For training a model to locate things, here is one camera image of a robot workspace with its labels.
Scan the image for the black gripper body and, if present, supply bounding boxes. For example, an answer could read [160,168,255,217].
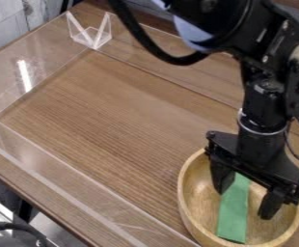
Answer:
[205,109,299,205]

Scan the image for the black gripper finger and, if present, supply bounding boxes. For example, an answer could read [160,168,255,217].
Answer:
[257,189,285,220]
[209,155,236,194]

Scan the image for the green rectangular block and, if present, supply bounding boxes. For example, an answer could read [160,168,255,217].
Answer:
[216,174,249,244]

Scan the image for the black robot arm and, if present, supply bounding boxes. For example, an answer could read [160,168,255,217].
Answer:
[152,0,299,220]

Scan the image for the brown wooden bowl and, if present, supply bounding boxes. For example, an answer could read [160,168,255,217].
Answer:
[176,150,299,247]

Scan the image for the black cable lower left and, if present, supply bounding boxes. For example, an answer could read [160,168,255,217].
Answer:
[0,221,49,247]

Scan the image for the metal frame lower left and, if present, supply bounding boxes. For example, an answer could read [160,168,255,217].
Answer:
[0,204,50,247]

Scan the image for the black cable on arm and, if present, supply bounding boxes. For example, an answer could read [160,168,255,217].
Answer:
[106,0,213,67]

